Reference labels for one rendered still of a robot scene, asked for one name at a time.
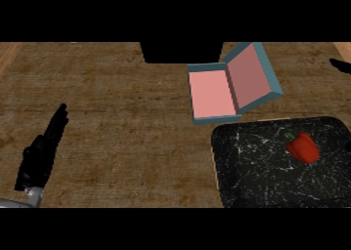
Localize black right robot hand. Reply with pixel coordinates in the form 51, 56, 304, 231
328, 58, 351, 153

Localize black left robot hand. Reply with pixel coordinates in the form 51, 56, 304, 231
14, 103, 70, 192

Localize pink and teal open box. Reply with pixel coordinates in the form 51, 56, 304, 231
186, 41, 285, 126

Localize red bell pepper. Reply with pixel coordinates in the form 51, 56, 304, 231
283, 131, 322, 165

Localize black marble tray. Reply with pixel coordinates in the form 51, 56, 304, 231
209, 115, 351, 209

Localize black square appliance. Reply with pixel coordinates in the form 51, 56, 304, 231
140, 41, 226, 64

